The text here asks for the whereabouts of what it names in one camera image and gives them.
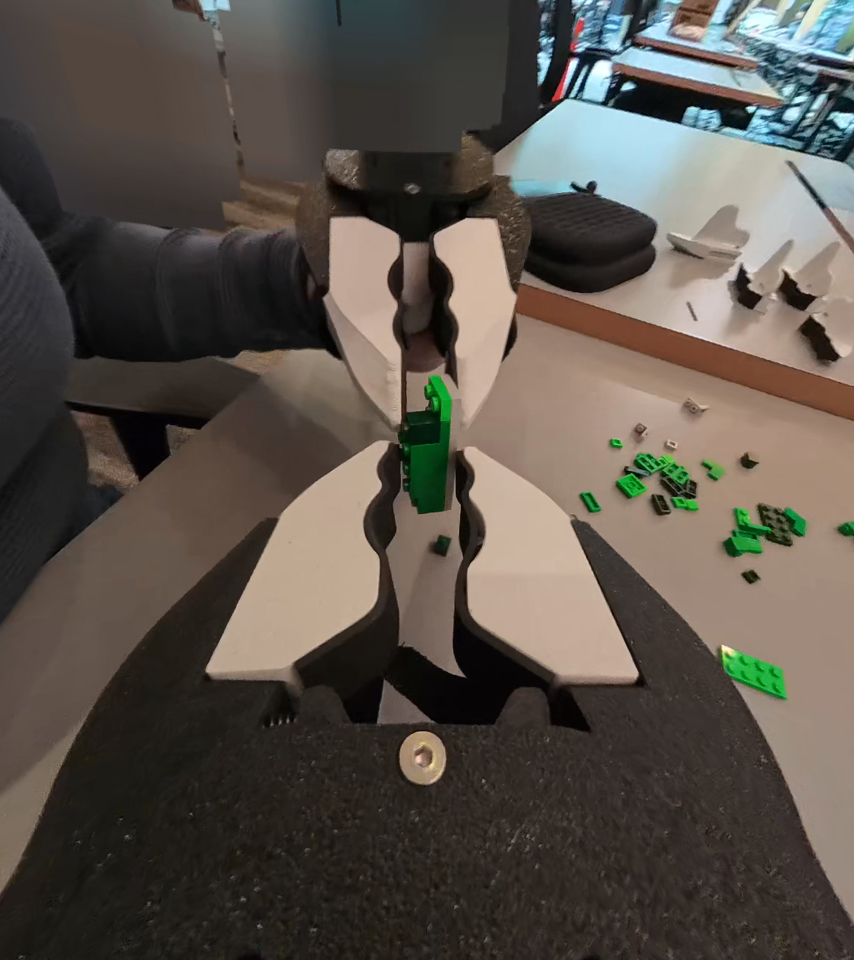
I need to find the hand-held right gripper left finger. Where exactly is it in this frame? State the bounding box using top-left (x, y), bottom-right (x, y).
top-left (205, 441), bottom-right (403, 699)

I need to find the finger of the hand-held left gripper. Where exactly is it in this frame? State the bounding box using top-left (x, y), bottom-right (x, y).
top-left (321, 216), bottom-right (408, 441)
top-left (433, 216), bottom-right (521, 438)

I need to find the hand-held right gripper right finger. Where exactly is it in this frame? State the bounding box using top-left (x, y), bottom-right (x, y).
top-left (454, 446), bottom-right (641, 691)

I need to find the green brick assembly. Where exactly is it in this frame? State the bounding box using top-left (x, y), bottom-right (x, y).
top-left (398, 375), bottom-right (458, 516)

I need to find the grey desk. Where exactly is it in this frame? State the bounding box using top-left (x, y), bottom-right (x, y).
top-left (0, 315), bottom-right (854, 960)

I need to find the black zip case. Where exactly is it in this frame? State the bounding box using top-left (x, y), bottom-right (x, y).
top-left (523, 191), bottom-right (659, 295)

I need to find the white table with wooden edge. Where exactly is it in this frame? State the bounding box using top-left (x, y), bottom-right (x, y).
top-left (494, 97), bottom-right (854, 440)

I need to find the black chair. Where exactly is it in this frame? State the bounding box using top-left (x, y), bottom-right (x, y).
top-left (539, 0), bottom-right (623, 102)

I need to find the green eight-stud plate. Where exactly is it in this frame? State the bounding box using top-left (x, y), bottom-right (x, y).
top-left (719, 645), bottom-right (789, 701)

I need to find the pile of green toy bricks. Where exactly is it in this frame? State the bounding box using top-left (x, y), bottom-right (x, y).
top-left (622, 450), bottom-right (854, 586)

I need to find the white wedge part black base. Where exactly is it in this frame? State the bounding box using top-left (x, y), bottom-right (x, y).
top-left (734, 240), bottom-right (795, 312)
top-left (798, 288), bottom-right (854, 363)
top-left (779, 241), bottom-right (842, 312)

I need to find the brown-edged background table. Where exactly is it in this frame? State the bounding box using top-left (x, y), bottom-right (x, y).
top-left (613, 46), bottom-right (786, 108)
top-left (633, 21), bottom-right (761, 70)

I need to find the clear plastic sheet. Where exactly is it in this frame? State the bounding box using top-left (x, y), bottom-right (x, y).
top-left (787, 161), bottom-right (854, 220)

